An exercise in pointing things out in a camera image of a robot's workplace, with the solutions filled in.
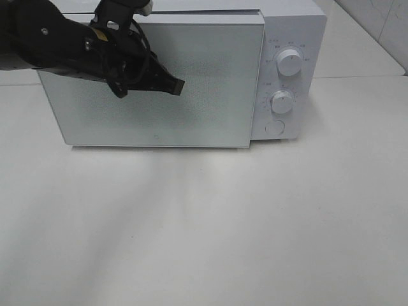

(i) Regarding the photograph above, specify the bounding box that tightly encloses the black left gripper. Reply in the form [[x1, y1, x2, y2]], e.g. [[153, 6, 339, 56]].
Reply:
[[84, 19, 185, 98]]

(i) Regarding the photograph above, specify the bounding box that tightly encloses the white round door button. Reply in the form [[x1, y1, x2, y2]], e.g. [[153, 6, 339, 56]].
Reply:
[[265, 120, 285, 137]]

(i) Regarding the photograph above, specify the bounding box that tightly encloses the white microwave door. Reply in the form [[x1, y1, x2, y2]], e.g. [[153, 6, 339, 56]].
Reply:
[[39, 10, 265, 147]]

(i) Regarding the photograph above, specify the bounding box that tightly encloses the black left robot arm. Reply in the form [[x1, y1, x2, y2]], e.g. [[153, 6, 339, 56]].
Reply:
[[1, 1, 184, 98]]

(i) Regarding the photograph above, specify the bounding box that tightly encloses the white microwave oven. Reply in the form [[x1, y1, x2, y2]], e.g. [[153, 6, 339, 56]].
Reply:
[[36, 0, 328, 149]]

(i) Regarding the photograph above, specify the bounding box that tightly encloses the white lower microwave knob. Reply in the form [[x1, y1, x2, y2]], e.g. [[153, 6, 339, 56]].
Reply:
[[270, 90, 295, 114]]

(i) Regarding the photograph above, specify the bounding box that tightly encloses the white microwave knob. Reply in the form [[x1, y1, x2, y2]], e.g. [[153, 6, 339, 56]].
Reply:
[[270, 90, 295, 114], [276, 47, 302, 77]]

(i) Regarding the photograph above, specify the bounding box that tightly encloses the white upper microwave knob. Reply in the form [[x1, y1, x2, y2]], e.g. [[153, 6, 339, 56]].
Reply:
[[276, 47, 302, 77]]

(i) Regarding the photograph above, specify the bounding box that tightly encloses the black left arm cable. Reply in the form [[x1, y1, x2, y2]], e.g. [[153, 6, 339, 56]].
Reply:
[[95, 18, 152, 96]]

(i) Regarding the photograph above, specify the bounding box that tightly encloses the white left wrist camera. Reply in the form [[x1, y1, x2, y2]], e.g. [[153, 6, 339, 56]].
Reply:
[[90, 0, 153, 31]]

